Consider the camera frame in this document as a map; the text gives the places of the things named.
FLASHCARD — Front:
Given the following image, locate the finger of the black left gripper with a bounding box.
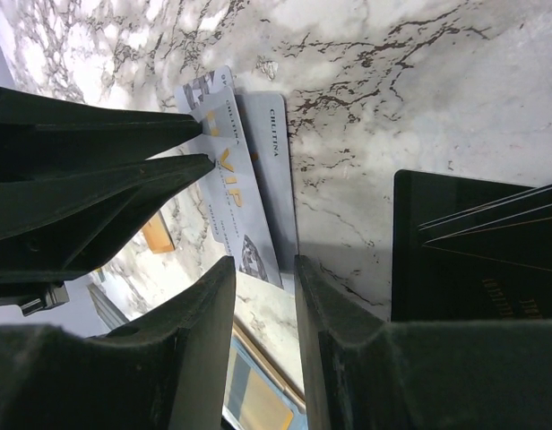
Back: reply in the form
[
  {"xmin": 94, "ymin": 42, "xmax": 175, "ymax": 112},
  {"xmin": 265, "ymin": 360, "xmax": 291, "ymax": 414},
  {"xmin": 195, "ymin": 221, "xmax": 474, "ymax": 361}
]
[{"xmin": 0, "ymin": 87, "xmax": 203, "ymax": 182}]

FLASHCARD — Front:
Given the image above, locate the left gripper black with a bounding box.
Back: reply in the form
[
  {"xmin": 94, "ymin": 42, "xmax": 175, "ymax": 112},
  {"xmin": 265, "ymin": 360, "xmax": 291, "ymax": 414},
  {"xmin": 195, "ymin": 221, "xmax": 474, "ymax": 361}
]
[{"xmin": 0, "ymin": 154, "xmax": 212, "ymax": 316}]

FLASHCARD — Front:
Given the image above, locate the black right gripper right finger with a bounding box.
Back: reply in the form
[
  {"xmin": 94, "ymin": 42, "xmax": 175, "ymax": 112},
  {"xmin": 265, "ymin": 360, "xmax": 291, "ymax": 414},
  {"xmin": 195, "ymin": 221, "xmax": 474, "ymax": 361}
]
[{"xmin": 295, "ymin": 255, "xmax": 552, "ymax": 429}]

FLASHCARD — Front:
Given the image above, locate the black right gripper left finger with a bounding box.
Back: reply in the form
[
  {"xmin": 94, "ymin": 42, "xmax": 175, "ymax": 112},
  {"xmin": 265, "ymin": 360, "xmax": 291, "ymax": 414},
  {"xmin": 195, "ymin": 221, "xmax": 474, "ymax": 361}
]
[{"xmin": 0, "ymin": 256, "xmax": 236, "ymax": 429}]

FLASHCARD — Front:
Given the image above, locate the beige leather card holder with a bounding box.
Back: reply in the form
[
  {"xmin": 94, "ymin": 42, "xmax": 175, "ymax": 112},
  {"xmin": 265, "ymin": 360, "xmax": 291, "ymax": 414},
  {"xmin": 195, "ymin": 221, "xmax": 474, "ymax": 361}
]
[{"xmin": 222, "ymin": 323, "xmax": 308, "ymax": 429}]

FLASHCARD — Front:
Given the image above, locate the silver VIP card top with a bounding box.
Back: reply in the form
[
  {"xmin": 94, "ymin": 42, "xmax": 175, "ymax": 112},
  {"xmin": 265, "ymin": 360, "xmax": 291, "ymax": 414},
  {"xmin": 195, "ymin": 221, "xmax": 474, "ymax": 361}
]
[{"xmin": 195, "ymin": 87, "xmax": 282, "ymax": 288}]

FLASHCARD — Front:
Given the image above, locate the silver vip card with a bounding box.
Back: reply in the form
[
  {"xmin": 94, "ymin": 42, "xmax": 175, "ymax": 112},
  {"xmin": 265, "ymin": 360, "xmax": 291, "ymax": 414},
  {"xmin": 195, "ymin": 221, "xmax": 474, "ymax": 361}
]
[
  {"xmin": 236, "ymin": 91, "xmax": 298, "ymax": 274},
  {"xmin": 195, "ymin": 87, "xmax": 282, "ymax": 288},
  {"xmin": 174, "ymin": 65, "xmax": 234, "ymax": 114}
]

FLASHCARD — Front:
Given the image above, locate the gold card with magnetic stripe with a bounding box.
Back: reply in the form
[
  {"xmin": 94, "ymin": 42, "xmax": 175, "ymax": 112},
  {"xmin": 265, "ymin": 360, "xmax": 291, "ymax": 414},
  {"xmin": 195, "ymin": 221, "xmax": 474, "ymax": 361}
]
[{"xmin": 225, "ymin": 366, "xmax": 294, "ymax": 429}]

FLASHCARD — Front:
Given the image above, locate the gold card middle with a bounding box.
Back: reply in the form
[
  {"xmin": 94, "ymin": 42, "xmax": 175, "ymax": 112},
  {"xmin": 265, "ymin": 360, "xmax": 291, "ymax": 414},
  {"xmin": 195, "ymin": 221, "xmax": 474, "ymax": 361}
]
[{"xmin": 141, "ymin": 211, "xmax": 176, "ymax": 254}]

